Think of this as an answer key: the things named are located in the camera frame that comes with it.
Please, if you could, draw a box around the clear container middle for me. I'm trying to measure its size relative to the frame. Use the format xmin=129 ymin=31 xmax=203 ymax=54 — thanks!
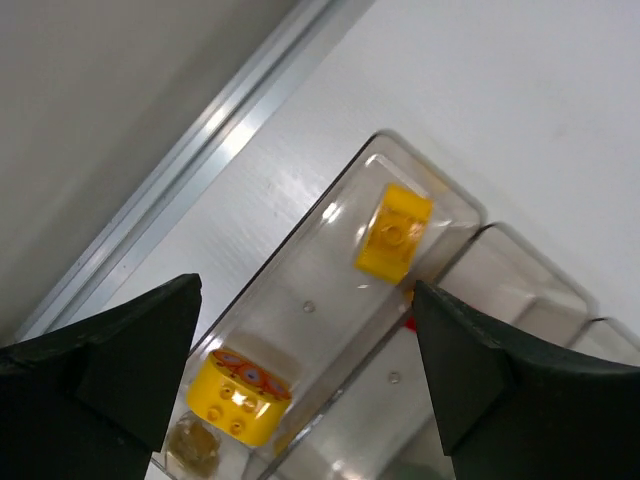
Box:
xmin=259 ymin=222 xmax=599 ymax=480

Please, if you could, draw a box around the green yellow striped lego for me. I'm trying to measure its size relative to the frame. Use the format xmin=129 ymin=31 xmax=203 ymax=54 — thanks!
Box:
xmin=354 ymin=184 xmax=434 ymax=285

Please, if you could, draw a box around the clear container left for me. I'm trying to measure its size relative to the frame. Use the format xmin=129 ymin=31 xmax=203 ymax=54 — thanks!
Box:
xmin=153 ymin=134 xmax=483 ymax=479

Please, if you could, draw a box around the aluminium frame rail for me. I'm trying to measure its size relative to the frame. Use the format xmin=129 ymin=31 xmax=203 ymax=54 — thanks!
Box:
xmin=12 ymin=1 xmax=371 ymax=341

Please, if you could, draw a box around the clear container right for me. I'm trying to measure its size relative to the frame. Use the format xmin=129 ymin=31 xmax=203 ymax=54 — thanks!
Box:
xmin=568 ymin=317 xmax=639 ymax=366

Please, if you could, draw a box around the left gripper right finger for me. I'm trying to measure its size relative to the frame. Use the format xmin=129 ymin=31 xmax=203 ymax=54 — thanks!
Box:
xmin=412 ymin=282 xmax=639 ymax=479

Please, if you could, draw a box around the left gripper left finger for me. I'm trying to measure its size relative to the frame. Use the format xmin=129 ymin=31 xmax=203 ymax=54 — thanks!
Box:
xmin=1 ymin=274 xmax=202 ymax=479

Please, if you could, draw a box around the yellow butterfly lego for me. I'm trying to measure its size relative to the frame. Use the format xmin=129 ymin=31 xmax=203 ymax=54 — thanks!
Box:
xmin=186 ymin=348 xmax=292 ymax=448

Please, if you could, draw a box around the clear container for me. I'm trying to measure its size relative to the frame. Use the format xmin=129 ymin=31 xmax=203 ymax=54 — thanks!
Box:
xmin=259 ymin=222 xmax=599 ymax=480
xmin=153 ymin=134 xmax=483 ymax=479
xmin=568 ymin=317 xmax=639 ymax=366

